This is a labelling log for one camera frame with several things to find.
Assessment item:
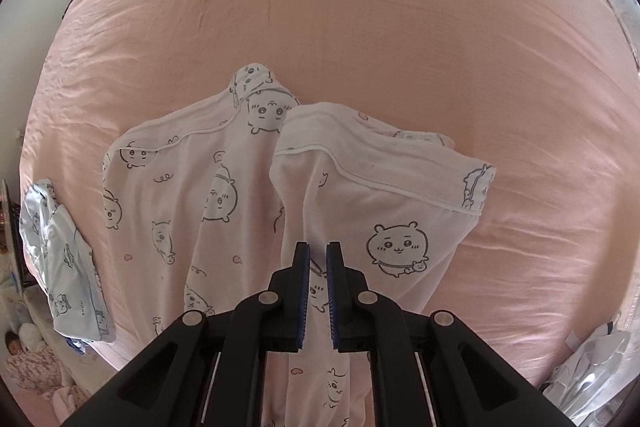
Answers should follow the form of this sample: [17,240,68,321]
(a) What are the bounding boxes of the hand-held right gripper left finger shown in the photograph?
[62,242,312,427]

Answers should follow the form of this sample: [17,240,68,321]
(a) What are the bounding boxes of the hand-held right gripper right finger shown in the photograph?
[327,241,576,427]

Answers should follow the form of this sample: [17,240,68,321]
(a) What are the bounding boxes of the pink printed pajama pants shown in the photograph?
[102,63,497,427]

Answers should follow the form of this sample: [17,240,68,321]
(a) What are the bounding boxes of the light blue printed pajama top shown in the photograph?
[19,178,117,345]

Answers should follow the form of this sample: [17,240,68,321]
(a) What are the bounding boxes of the white plastic bag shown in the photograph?
[540,319,636,425]

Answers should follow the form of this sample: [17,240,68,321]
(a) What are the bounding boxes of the pink bed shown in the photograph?
[17,0,640,390]

